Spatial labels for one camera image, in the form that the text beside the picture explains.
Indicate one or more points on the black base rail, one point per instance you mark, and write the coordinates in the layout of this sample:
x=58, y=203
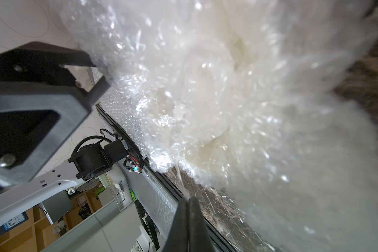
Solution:
x=158, y=195

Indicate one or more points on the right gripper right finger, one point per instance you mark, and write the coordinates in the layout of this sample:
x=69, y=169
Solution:
x=199, y=239

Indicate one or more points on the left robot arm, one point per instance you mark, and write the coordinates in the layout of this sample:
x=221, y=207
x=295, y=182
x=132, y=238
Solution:
x=87, y=160

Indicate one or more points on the bubble wrap sheet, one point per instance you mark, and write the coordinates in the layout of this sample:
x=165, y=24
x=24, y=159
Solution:
x=239, y=95
x=120, y=102

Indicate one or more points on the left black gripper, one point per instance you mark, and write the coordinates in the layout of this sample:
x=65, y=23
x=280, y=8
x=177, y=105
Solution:
x=40, y=106

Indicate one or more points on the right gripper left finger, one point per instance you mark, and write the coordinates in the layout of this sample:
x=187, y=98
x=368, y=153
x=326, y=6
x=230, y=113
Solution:
x=178, y=239

